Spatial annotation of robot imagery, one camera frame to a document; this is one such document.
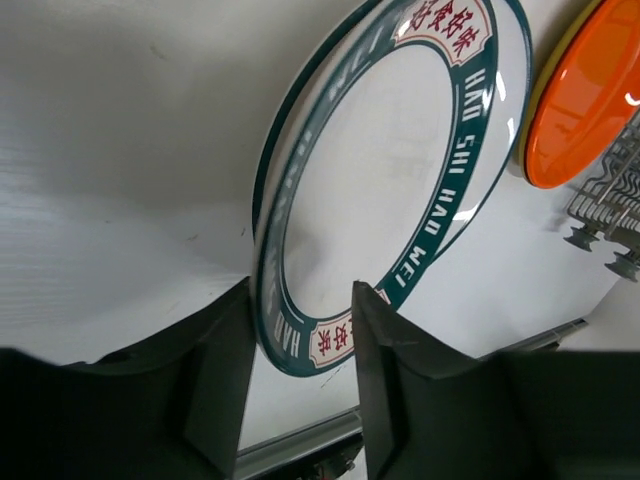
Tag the grey wire dish rack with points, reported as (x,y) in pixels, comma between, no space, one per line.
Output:
(607,203)

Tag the orange plate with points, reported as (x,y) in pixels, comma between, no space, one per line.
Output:
(592,95)

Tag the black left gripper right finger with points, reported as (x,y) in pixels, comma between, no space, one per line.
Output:
(431,412)

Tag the aluminium front rail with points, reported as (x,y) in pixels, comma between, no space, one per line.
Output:
(301,443)

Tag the green patterned white plate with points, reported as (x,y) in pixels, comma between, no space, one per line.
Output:
(388,143)

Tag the yellow brown patterned plate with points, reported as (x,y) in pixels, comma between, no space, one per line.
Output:
(545,74)

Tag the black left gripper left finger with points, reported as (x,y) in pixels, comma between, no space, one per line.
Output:
(168,407)

